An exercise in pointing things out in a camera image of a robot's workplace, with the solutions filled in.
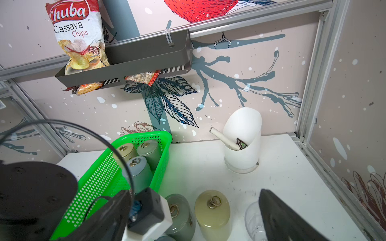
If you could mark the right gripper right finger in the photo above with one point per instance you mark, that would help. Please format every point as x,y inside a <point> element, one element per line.
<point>281,223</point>

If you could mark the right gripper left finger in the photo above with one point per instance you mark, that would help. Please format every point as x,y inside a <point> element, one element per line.
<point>108,223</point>

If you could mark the yellow tea canister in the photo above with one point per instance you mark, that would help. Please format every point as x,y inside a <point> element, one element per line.
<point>127,151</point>
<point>213,214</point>

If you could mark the green tea canister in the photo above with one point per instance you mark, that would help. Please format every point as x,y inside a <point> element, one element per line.
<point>183,221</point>
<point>151,151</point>

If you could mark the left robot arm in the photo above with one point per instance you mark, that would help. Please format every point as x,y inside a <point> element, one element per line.
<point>34,198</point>

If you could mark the green plastic basket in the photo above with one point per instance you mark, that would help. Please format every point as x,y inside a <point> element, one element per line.
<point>104,178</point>

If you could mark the clear plastic cup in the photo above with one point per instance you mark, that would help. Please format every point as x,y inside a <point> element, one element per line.
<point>254,223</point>

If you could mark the white spoon in holder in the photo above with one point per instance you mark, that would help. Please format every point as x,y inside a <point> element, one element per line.
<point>225,140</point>

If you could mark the white utensil holder cup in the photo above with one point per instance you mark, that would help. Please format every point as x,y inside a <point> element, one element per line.
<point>243,127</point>

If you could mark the small snack packet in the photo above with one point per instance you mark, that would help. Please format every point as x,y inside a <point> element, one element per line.
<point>147,77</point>

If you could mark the Chuba cassava chips bag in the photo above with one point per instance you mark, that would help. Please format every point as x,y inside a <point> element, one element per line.
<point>78,29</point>

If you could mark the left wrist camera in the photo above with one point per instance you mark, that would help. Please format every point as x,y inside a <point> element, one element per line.
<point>149,218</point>

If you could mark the dark wall-mounted basket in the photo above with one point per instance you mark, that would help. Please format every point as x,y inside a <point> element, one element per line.
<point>146,55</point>

